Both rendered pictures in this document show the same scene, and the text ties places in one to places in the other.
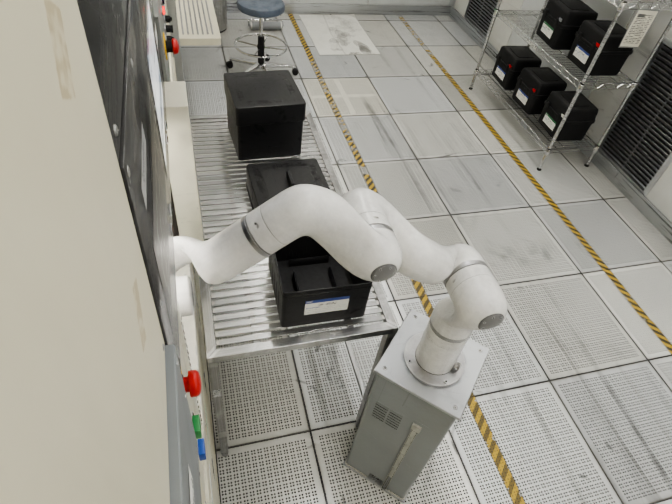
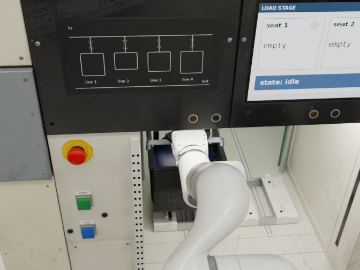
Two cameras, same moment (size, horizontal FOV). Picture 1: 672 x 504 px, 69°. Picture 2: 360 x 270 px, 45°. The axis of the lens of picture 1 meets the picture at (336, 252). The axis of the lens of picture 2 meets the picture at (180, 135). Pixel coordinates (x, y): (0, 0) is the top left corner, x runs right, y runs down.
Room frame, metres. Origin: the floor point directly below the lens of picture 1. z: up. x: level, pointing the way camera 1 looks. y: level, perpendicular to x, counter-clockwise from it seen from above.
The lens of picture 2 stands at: (0.76, -0.50, 1.94)
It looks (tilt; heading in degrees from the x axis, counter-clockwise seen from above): 35 degrees down; 105
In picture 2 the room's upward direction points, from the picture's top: 2 degrees clockwise
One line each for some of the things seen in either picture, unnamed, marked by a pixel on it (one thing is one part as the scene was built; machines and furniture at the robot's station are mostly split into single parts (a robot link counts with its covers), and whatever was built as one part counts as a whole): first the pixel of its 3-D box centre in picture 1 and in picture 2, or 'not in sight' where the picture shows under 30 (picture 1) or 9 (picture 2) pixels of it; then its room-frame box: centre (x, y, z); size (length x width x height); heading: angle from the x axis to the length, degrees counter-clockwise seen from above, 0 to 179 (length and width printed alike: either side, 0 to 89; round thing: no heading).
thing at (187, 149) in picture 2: not in sight; (192, 160); (0.55, 0.41, 1.21); 0.09 x 0.03 x 0.08; 22
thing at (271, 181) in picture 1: (289, 190); not in sight; (1.45, 0.21, 0.83); 0.29 x 0.29 x 0.13; 24
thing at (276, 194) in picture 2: not in sight; (260, 199); (0.74, 0.67, 0.89); 0.22 x 0.21 x 0.04; 112
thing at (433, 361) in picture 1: (441, 342); not in sight; (0.85, -0.35, 0.85); 0.19 x 0.19 x 0.18
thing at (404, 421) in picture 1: (407, 413); not in sight; (0.85, -0.35, 0.38); 0.28 x 0.28 x 0.76; 67
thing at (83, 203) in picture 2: (194, 427); (83, 202); (0.34, 0.19, 1.20); 0.03 x 0.02 x 0.03; 22
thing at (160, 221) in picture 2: not in sight; (182, 203); (0.49, 0.57, 0.89); 0.22 x 0.21 x 0.04; 112
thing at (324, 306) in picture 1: (316, 272); not in sight; (1.04, 0.05, 0.85); 0.28 x 0.28 x 0.17; 21
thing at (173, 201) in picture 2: not in sight; (184, 161); (0.49, 0.57, 1.08); 0.24 x 0.20 x 0.32; 21
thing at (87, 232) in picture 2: (199, 449); (88, 231); (0.34, 0.19, 1.10); 0.03 x 0.02 x 0.03; 22
